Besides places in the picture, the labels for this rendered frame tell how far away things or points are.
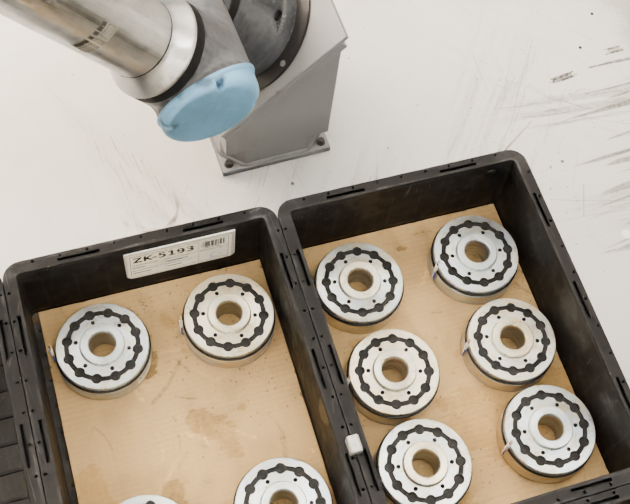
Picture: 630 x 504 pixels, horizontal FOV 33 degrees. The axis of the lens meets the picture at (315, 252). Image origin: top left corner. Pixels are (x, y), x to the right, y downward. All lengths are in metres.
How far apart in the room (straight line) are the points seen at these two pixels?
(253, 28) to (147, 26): 0.26
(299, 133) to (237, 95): 0.31
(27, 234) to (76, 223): 0.06
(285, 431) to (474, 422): 0.21
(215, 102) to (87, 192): 0.37
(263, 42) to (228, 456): 0.50
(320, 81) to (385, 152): 0.20
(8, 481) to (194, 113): 0.43
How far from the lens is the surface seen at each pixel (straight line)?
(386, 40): 1.63
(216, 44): 1.15
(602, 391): 1.21
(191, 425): 1.20
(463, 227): 1.29
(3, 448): 1.21
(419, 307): 1.27
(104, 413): 1.21
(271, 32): 1.33
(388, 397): 1.19
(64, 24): 1.04
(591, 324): 1.20
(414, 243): 1.30
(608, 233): 1.53
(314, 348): 1.12
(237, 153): 1.46
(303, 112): 1.41
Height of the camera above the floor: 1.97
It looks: 63 degrees down
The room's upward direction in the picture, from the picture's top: 10 degrees clockwise
